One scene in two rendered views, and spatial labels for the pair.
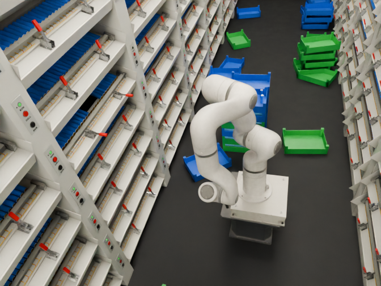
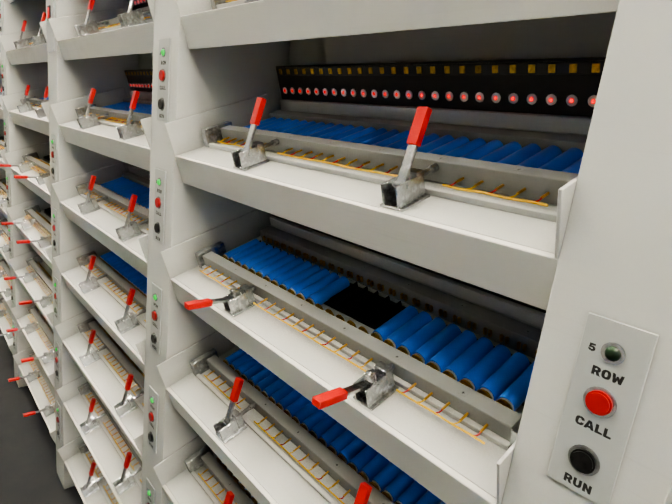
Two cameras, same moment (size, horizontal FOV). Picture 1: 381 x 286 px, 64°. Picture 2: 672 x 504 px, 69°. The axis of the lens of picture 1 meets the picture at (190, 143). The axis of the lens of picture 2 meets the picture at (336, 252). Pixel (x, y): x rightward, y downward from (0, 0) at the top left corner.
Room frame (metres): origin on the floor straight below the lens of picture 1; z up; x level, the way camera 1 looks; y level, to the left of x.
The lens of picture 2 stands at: (1.35, -0.13, 1.17)
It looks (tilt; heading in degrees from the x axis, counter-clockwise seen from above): 14 degrees down; 115
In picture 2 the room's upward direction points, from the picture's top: 7 degrees clockwise
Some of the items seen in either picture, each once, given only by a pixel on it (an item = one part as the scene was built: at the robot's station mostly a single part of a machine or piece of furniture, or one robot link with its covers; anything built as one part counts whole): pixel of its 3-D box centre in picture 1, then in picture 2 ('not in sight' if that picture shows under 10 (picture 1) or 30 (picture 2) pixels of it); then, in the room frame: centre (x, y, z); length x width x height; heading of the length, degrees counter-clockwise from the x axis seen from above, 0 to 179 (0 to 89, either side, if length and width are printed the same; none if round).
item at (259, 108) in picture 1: (244, 98); not in sight; (1.66, -0.41, 0.44); 0.30 x 0.20 x 0.08; 70
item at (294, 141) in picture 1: (304, 140); not in sight; (1.54, -0.85, 0.04); 0.30 x 0.20 x 0.08; 77
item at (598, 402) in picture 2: not in sight; (600, 401); (1.40, 0.20, 1.02); 0.02 x 0.01 x 0.02; 158
